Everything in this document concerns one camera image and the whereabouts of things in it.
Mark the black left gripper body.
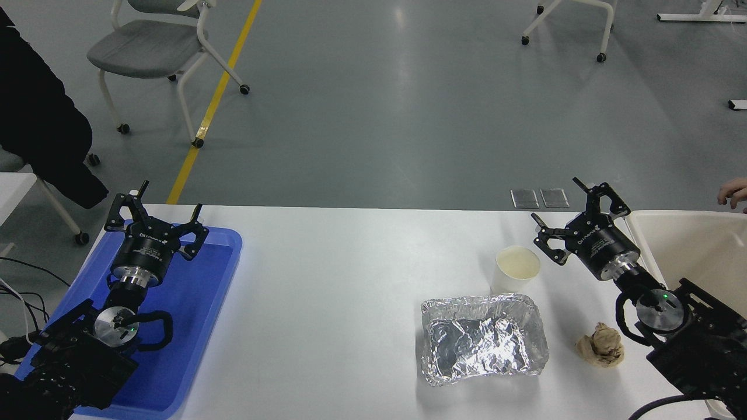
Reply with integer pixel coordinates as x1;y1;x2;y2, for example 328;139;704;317
111;224;181;281

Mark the black cable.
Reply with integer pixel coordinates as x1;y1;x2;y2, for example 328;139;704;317
0;257;71;327

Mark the white paper cup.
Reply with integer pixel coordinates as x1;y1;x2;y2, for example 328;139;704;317
490;246;542;295

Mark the person's hand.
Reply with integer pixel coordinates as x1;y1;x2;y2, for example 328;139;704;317
717;178;747;214

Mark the white table foot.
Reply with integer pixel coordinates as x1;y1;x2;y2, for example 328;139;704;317
657;0;747;24

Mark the crumpled tan paper ball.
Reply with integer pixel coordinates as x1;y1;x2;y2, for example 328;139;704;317
575;323;625;368

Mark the large pale bin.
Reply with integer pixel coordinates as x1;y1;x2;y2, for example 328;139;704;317
624;210;747;420

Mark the white cable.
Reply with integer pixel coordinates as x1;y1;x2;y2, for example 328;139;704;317
0;278;34;346

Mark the grey seat white-frame chair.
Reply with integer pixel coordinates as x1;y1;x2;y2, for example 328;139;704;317
86;0;252;149

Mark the small white side table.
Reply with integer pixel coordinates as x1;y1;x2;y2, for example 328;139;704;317
0;173;37;228

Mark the white-frame wheeled chair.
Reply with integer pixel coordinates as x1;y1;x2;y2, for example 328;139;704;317
521;0;618;64

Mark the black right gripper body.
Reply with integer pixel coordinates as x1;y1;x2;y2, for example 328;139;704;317
564;216;641;280

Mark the person's wheeled chair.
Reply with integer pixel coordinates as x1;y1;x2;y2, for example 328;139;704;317
0;146;101;246

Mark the silver foil tray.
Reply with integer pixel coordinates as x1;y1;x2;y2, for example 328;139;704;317
421;293;550;387

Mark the person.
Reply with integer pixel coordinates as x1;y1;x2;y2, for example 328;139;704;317
0;6;110;210

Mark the blue plastic tray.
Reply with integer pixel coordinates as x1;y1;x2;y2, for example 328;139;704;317
15;220;243;419

